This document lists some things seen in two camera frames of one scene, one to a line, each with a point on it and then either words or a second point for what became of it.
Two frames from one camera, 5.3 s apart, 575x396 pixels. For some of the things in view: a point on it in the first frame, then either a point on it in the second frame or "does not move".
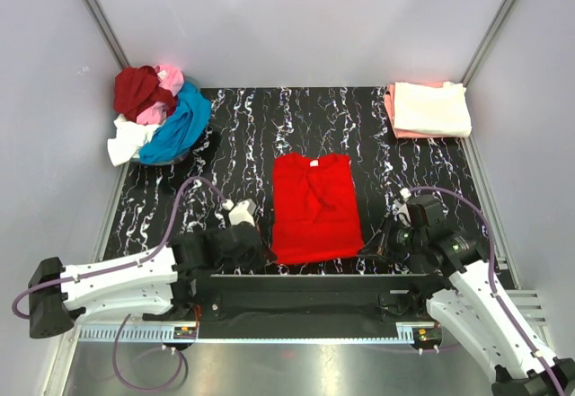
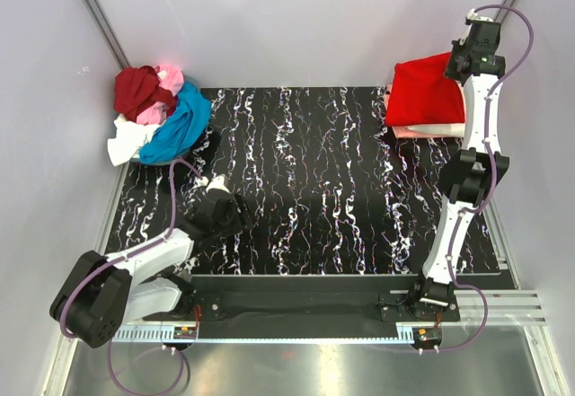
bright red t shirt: [314, 212] -> [421, 93]
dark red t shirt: [135, 88] does not move
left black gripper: [253, 248] -> [243, 207]
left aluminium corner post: [100, 17] does not move
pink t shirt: [156, 112] does not move
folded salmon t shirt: [402, 134] does not move
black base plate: [300, 306] does not move
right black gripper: [388, 238] -> [455, 65]
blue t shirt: [180, 132] does not move
